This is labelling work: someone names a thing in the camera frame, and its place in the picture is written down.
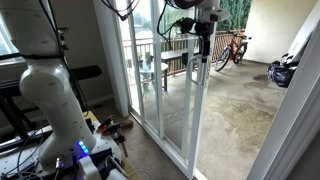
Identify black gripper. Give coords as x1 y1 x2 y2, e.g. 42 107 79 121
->
194 20 215 65

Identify white door pull handle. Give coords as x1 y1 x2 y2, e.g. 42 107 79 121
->
186 54 205 87

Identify white sliding glass door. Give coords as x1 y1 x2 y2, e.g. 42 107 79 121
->
128 0 216 179

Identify fixed glass door panel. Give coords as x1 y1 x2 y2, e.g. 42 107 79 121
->
129 0 165 141

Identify wooden balcony railing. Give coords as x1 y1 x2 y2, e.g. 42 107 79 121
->
123 29 246 77

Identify red bicycle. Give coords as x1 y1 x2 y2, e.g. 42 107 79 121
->
214 30 253 73

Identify dark patio bench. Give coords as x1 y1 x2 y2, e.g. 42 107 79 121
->
160 48 201 93

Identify green hedge trees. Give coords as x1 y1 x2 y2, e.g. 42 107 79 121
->
166 0 253 33

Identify small green potted plant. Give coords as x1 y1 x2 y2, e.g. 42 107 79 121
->
136 51 145 64
144 51 154 64

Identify round glass patio table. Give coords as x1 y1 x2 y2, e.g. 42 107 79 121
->
137 61 170 101

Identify black garbage bag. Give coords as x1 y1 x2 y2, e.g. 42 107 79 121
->
267 60 298 89

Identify white surfboard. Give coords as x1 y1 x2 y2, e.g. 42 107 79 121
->
281 0 320 66

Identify black orange bar clamp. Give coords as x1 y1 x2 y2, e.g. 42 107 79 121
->
101 123 129 158
97 114 116 132

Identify grey robot mounting plate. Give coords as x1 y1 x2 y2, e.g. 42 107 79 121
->
0 121 123 180

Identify white plastic device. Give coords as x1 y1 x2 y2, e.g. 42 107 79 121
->
78 155 129 180

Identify white framed room window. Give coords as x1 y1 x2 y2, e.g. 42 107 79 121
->
0 13 19 58

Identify black keyboard stand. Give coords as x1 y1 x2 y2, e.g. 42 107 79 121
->
0 94 43 141

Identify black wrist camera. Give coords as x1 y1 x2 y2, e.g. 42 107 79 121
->
178 17 196 34

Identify white screen door frame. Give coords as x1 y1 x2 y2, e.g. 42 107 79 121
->
180 0 198 158

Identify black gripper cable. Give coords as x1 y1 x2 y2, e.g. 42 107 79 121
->
156 0 188 52

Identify black cable with connector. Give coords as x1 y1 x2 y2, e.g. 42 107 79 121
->
99 0 142 22

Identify thin white cable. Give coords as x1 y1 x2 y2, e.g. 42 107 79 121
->
128 169 153 180

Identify black camera on mount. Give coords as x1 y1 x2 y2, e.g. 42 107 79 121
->
58 27 72 51

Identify grey base cable bundle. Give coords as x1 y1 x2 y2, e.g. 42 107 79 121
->
0 124 46 180

